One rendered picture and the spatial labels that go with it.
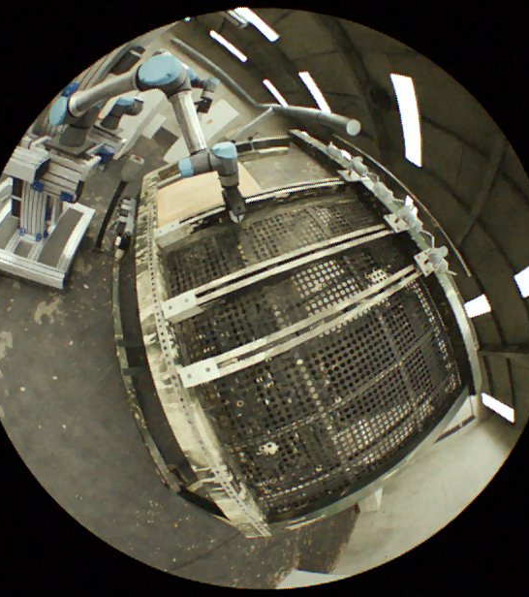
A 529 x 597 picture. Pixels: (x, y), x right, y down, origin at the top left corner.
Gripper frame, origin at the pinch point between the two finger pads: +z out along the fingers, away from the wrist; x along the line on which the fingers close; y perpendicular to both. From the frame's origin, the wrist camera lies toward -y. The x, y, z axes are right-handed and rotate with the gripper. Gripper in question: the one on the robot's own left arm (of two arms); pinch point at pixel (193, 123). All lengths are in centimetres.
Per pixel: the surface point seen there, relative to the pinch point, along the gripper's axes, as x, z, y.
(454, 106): 1, -214, 224
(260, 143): 13, 4, 55
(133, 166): -4.8, 33.7, -35.2
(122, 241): -64, 55, -26
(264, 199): -69, 21, 39
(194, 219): -71, 36, 11
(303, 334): -129, 30, 37
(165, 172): 5.6, 42.2, -11.4
